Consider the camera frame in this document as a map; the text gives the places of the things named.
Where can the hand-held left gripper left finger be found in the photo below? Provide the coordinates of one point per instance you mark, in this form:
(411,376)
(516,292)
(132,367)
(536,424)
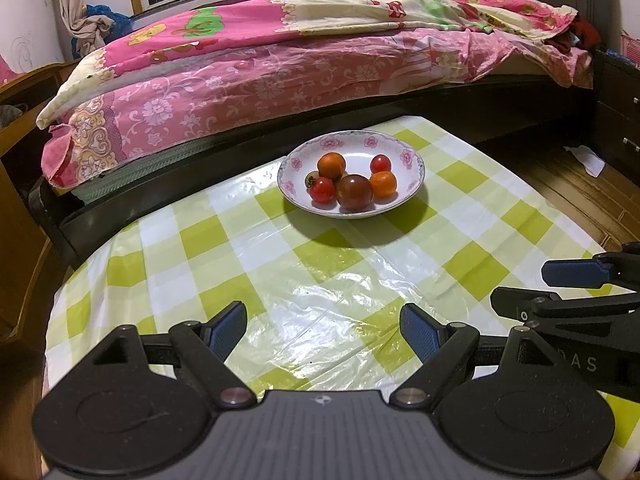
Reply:
(227,329)

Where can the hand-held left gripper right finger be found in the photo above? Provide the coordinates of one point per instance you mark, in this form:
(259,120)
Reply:
(419,329)

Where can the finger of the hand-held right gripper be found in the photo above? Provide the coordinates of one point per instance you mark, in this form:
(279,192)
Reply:
(575,273)
(520,302)

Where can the orange mandarin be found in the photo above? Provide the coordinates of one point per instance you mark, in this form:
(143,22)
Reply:
(383,184)
(331,165)

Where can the small red cherry tomato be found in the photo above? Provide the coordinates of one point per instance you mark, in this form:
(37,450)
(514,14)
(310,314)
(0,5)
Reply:
(323,190)
(381,163)

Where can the brown longan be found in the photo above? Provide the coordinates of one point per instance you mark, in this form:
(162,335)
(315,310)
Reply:
(311,179)

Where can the white floral-rimmed plate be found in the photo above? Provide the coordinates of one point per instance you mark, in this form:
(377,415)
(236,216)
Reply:
(357,147)

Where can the green checked plastic tablecloth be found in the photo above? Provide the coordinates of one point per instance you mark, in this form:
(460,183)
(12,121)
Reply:
(280,270)

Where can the white paper scrap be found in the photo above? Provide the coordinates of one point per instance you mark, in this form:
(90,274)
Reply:
(585,159)

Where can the large dark red tomato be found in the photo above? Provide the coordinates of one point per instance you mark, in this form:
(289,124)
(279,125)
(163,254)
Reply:
(354,192)

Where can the dark wooden nightstand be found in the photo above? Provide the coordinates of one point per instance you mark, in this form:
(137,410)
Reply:
(615,105)

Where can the grey-green mattress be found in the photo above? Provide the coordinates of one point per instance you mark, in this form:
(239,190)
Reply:
(125,175)

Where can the pink plastic basket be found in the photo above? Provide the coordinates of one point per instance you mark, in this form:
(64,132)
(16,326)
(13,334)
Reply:
(631,50)

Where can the red cloth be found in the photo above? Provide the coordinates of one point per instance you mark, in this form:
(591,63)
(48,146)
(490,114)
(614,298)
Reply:
(586,32)

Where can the pink floral bedsheet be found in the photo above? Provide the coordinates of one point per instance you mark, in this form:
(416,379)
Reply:
(275,85)

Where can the pink cartoon printed quilt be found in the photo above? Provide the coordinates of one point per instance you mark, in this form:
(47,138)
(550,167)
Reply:
(225,30)

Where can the blue cloth bundle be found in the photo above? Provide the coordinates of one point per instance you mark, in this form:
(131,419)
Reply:
(112,15)

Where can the beige curtain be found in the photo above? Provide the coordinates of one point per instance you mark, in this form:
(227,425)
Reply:
(75,10)

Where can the dark wooden bed frame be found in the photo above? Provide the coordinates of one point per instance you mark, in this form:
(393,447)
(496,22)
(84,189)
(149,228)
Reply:
(150,205)

